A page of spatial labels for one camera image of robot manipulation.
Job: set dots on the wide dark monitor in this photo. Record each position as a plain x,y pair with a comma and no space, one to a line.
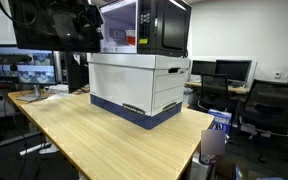
234,70

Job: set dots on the wooden office desk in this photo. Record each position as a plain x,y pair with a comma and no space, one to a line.
237,89

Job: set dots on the white blue bankers box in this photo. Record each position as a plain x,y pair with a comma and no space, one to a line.
127,83

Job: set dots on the small dark monitor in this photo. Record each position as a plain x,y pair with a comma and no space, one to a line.
202,67

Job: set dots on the black microwave door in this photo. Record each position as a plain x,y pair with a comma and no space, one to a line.
30,33

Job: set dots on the white floor box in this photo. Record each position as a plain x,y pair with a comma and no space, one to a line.
199,170

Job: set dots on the silver monitor stand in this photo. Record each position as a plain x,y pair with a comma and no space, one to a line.
34,95

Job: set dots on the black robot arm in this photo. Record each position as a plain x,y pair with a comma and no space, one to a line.
64,20

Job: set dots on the white wall thermostat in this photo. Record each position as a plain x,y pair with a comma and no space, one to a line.
277,74

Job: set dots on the lit computer monitor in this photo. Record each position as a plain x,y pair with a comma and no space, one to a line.
40,71

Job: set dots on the black microwave oven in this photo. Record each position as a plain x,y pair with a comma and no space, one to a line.
164,26

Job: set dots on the black upright column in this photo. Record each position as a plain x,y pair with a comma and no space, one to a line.
77,71

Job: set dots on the blue printed carton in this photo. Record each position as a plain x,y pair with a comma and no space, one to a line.
220,120

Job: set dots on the white desk foot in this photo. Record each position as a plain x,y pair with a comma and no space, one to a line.
39,148

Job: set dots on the black bar camera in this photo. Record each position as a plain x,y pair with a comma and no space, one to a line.
10,59

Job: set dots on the black mesh office chair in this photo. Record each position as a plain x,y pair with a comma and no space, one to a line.
214,90

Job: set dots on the wooden monitor desk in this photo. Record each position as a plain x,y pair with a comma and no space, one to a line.
20,98

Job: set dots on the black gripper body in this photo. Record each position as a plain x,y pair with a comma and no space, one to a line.
90,21

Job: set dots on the black office chair chrome arms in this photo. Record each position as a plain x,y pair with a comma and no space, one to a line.
270,103

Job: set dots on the white flat box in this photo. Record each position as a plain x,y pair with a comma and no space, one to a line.
58,88

